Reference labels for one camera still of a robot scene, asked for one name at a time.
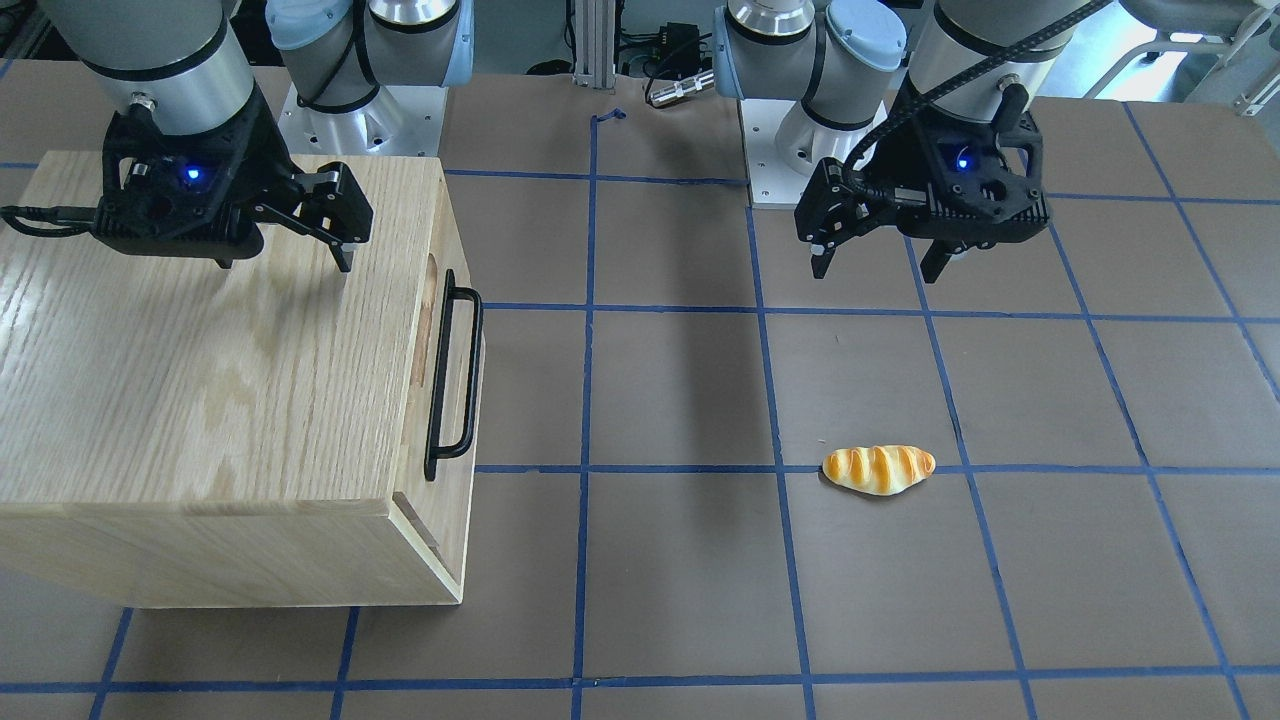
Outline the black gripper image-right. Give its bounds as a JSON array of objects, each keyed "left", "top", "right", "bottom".
[{"left": 794, "top": 81, "right": 1051, "bottom": 284}]

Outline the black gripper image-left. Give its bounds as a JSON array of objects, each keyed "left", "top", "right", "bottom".
[{"left": 92, "top": 100, "right": 375, "bottom": 273}]

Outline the light wooden drawer cabinet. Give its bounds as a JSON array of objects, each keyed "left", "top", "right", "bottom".
[{"left": 1, "top": 156, "right": 475, "bottom": 609}]

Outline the toy bread roll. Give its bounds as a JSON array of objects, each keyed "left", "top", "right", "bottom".
[{"left": 820, "top": 445, "right": 937, "bottom": 497}]

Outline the black power adapter box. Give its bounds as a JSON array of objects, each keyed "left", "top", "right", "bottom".
[{"left": 636, "top": 22, "right": 703, "bottom": 77}]

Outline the metal base plate image-right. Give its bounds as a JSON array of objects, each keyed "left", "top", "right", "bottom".
[{"left": 740, "top": 99, "right": 867, "bottom": 210}]

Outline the metal base plate image-left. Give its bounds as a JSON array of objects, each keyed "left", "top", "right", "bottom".
[{"left": 278, "top": 86, "right": 449, "bottom": 158}]

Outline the black cable image-left gripper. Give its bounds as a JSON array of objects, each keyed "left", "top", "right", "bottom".
[{"left": 1, "top": 205, "right": 99, "bottom": 240}]

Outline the black metal drawer handle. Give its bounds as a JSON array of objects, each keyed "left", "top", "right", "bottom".
[{"left": 422, "top": 269, "right": 485, "bottom": 483}]

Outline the black cable chain image-right arm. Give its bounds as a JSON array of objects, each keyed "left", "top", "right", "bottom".
[{"left": 845, "top": 1, "right": 1107, "bottom": 167}]

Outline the aluminium profile post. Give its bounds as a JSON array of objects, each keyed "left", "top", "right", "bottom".
[{"left": 570, "top": 0, "right": 618, "bottom": 94}]

